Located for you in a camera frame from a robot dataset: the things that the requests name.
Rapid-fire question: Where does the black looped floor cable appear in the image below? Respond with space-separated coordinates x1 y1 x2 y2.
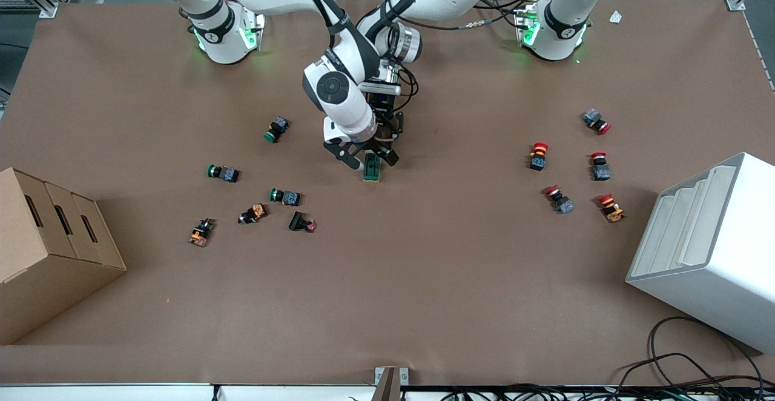
648 316 766 391

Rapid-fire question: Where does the green push button switch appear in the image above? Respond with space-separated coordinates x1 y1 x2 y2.
269 188 302 207
207 164 240 184
264 116 289 144

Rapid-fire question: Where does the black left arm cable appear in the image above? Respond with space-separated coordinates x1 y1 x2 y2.
392 0 529 117

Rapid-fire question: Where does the brown cardboard box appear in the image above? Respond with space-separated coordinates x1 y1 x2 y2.
0 167 128 346

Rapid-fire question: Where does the white table edge rail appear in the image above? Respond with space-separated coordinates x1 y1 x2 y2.
0 382 775 401

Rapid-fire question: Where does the grey metal bracket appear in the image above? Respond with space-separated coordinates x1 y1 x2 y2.
374 366 409 401

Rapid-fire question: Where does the red button with orange block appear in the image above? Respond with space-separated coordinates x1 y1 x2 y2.
597 193 625 224

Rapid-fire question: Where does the brown table mat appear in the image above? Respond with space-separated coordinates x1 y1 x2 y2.
0 0 775 385

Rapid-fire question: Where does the green load switch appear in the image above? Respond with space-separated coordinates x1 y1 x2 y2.
363 151 383 183

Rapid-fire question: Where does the red black floor cable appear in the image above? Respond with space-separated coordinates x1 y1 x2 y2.
613 353 775 391

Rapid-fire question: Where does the red button with yellow ring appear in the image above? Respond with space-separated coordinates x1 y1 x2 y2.
528 142 550 171

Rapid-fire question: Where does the black switch with pink tip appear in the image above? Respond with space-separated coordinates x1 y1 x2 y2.
288 211 317 233

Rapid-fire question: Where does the red button with grey block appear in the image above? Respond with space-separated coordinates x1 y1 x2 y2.
590 151 611 182
582 108 612 135
543 185 575 215

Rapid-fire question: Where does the orange black selector switch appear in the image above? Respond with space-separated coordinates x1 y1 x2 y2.
238 204 268 225
188 218 216 248

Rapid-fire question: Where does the white stepped plastic rack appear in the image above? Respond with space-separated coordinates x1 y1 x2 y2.
625 152 775 354

